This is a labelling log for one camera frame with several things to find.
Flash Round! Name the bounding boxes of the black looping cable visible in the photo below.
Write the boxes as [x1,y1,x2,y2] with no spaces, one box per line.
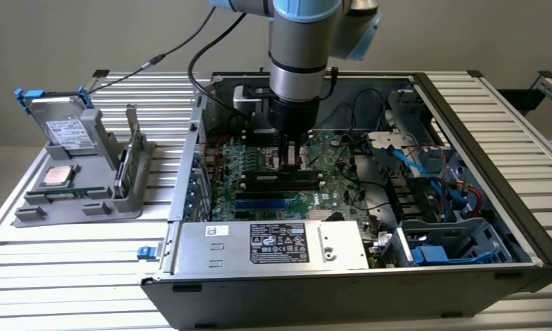
[187,12,250,117]

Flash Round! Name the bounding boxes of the black open PC case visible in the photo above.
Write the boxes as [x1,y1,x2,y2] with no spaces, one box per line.
[140,70,552,331]

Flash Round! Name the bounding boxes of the blue SATA wire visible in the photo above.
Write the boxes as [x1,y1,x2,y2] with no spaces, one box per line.
[382,146,464,221]

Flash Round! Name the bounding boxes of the black cable with metal connector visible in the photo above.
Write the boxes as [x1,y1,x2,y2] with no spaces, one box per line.
[88,6,219,94]

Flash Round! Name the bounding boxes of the blue expansion slot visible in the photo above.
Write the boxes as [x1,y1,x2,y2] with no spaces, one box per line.
[235,199,287,208]

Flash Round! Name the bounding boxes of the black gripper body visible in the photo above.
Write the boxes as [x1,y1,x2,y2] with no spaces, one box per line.
[270,97,319,136]

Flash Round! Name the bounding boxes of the red wire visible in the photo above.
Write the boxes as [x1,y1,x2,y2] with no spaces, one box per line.
[459,179,486,212]

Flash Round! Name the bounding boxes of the CPU socket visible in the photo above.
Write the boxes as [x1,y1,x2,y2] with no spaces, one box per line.
[256,144,311,170]

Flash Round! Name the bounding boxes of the grey disk bay cage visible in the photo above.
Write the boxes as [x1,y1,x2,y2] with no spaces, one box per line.
[380,217,522,267]

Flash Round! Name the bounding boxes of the CPU chip with silver lid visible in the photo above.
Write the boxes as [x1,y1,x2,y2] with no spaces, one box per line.
[35,164,81,190]

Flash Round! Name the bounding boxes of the thin black wire loop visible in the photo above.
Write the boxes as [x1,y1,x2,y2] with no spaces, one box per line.
[352,88,395,129]

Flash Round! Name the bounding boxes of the blue case latch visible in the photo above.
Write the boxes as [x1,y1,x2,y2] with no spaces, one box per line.
[136,244,162,260]

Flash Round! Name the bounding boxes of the silver chipset heatsink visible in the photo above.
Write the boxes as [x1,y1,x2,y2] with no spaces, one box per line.
[308,209,347,222]

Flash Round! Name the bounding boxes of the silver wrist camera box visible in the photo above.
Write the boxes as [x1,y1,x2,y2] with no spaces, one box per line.
[232,85,275,115]

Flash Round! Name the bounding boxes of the black expansion slot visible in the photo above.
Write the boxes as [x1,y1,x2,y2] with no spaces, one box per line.
[235,192,287,201]

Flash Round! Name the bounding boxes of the hard disk with blue bracket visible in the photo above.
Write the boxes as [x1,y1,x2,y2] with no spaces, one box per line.
[13,86,93,152]

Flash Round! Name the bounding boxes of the dark RAM stick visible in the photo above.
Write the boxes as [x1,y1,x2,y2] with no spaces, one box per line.
[113,148,129,198]

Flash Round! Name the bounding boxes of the short black arm cable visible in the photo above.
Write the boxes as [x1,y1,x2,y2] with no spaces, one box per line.
[324,66,340,101]

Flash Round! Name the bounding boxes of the silver power supply unit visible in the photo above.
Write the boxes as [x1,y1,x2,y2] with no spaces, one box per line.
[170,220,370,273]

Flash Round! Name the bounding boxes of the grey parts rack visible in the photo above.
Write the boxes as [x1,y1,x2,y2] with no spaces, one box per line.
[11,108,159,228]

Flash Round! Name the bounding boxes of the graphics card with metal bracket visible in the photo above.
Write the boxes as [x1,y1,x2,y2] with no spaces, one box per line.
[121,103,147,198]

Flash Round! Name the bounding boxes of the green motherboard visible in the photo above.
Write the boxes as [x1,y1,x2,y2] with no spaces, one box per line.
[203,129,396,232]

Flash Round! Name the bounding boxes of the RAM stick with white label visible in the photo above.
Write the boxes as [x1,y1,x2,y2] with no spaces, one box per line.
[243,170,324,183]

